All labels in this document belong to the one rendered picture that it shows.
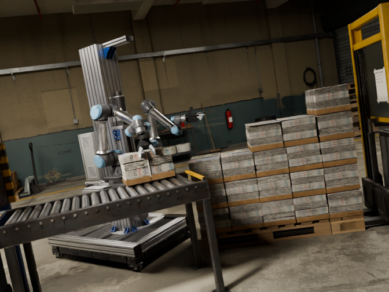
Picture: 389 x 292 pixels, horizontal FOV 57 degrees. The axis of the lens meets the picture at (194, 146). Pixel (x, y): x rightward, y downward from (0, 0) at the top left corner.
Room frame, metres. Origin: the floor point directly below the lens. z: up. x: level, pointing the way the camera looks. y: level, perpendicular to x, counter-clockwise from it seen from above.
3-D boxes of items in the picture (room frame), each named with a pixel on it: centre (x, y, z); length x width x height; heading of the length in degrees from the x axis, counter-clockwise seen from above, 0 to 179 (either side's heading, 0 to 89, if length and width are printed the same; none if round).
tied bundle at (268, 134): (3.29, -0.64, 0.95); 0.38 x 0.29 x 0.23; 175
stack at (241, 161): (3.30, -0.52, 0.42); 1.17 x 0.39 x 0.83; 84
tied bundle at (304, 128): (3.26, -0.94, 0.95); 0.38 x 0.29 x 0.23; 173
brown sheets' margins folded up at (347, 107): (3.23, -1.24, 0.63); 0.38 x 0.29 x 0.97; 174
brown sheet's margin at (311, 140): (3.26, -0.94, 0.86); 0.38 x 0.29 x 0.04; 173
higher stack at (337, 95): (3.23, -1.24, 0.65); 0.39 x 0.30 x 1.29; 174
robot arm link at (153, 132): (3.73, 0.40, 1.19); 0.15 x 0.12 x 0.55; 170
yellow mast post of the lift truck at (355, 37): (3.51, -1.70, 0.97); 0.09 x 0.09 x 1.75; 84
